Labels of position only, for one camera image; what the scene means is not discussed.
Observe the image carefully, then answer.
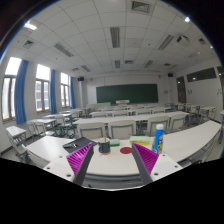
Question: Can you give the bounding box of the blue curtain far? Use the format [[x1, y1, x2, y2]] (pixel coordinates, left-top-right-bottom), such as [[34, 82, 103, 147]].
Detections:
[[69, 76, 76, 109]]

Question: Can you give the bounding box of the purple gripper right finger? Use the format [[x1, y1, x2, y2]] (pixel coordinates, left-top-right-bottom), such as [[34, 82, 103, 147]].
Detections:
[[132, 143, 159, 185]]

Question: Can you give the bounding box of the blue curtain left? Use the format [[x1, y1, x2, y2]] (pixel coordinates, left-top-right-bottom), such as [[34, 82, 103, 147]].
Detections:
[[14, 60, 28, 124]]

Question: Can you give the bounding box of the white chair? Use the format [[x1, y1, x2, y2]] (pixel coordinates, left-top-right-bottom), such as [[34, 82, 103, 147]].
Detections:
[[77, 122, 106, 139], [144, 115, 170, 137], [108, 120, 136, 139]]

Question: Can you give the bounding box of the ceiling projector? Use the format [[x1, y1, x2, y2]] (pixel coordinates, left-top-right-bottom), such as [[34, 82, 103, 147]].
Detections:
[[177, 35, 190, 44]]

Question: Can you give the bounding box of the black mat on table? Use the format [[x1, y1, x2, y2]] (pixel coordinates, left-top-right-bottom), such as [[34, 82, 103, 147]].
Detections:
[[63, 137, 97, 153]]

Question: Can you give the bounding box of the white chair front middle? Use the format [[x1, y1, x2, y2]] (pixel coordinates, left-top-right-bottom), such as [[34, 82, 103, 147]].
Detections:
[[108, 120, 136, 139]]

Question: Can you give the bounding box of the blue curtain middle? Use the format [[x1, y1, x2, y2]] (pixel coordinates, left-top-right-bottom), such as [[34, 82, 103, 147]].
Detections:
[[49, 69, 57, 114]]

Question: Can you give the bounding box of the white chair front right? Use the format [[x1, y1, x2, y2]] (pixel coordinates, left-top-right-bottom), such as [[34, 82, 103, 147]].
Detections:
[[144, 115, 170, 137]]

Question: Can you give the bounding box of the yellow green sponge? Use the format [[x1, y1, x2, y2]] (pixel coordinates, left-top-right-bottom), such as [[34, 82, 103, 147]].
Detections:
[[129, 136, 150, 145]]

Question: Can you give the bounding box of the dark mug with stick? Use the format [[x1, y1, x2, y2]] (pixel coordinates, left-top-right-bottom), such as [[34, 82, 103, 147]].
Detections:
[[98, 134, 110, 154]]

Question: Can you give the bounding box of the green chalkboard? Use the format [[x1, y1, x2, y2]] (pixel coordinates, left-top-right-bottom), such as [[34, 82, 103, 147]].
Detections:
[[96, 84, 158, 104]]

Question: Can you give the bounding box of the white desk far left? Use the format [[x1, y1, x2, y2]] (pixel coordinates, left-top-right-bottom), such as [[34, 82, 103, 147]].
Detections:
[[6, 126, 26, 145]]

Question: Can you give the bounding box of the white curved desk right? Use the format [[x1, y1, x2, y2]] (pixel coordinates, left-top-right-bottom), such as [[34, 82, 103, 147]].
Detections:
[[163, 121, 221, 162]]

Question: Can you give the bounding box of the blue curtain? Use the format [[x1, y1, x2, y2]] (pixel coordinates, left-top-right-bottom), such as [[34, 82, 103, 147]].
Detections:
[[14, 60, 28, 124], [69, 76, 76, 109], [49, 69, 57, 114]]

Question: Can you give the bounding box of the small green sponge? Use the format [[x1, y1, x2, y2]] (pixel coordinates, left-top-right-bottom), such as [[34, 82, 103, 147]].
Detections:
[[110, 139, 120, 147]]

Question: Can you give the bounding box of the blue white-capped bottle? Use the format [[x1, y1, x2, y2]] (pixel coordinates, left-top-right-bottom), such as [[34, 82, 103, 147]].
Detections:
[[153, 124, 164, 154]]

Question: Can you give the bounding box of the white chair front left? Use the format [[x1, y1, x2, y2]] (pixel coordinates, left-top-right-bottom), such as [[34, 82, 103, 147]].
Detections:
[[77, 122, 106, 139]]

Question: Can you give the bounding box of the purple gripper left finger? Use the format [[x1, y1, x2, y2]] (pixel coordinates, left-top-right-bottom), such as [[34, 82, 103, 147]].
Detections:
[[66, 143, 94, 186]]

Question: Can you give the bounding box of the red round coaster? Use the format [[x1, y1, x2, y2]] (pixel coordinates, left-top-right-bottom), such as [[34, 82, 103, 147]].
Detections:
[[120, 147, 132, 154]]

